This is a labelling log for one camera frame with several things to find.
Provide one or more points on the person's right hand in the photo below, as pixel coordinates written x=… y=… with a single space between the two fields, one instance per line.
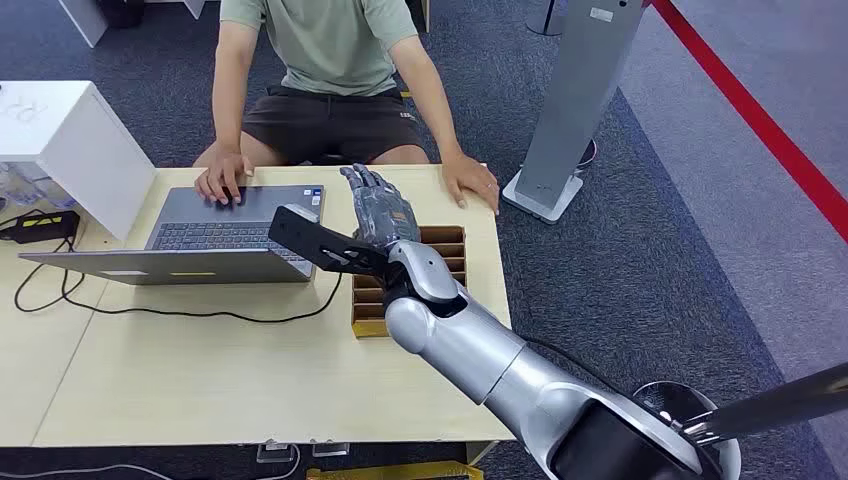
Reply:
x=222 y=175

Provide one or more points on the person's left hand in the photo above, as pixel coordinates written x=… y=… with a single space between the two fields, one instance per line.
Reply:
x=474 y=180

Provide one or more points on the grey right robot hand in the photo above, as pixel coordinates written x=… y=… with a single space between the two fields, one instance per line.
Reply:
x=384 y=208

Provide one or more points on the brown slotted card holder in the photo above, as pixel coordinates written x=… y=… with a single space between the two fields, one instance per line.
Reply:
x=450 y=248

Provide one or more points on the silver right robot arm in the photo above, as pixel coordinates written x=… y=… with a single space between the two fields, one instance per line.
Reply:
x=477 y=344

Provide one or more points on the person's left forearm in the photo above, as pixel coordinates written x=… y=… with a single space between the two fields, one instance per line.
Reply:
x=434 y=112

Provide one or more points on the person's right forearm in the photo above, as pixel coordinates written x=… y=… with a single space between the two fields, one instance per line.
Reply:
x=228 y=112

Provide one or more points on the person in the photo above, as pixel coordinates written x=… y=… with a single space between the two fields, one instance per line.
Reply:
x=331 y=60

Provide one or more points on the grey laptop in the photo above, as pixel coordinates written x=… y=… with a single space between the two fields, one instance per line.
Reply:
x=225 y=228

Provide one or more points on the round black base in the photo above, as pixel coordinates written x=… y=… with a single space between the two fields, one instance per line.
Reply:
x=588 y=154

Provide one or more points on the grey metal pillar stand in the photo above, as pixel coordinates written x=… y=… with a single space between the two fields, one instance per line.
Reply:
x=576 y=99

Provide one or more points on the white cabinet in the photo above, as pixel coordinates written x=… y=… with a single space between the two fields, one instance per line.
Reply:
x=73 y=146

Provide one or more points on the round grey stand base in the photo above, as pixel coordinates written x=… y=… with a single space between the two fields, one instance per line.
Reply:
x=543 y=23

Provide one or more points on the black power adapter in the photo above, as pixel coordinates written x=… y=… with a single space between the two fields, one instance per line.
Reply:
x=43 y=226

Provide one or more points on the clear plastic bottle pack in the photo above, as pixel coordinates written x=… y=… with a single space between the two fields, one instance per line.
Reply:
x=26 y=185

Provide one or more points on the white furniture leg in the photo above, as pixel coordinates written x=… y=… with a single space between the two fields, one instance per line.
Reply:
x=83 y=20

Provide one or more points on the clear table clamp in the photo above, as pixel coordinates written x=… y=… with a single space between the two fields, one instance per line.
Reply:
x=275 y=452
x=330 y=449

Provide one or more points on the yellow flat object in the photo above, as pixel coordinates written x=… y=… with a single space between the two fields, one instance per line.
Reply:
x=397 y=472

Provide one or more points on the red floor tape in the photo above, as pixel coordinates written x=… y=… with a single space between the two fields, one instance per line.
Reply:
x=762 y=126

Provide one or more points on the round chrome base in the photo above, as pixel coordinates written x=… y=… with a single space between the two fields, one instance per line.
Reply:
x=676 y=401

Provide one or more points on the shiny metal rod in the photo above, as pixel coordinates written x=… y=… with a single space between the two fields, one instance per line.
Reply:
x=775 y=401

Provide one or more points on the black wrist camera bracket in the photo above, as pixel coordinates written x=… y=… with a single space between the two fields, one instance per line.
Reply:
x=311 y=238

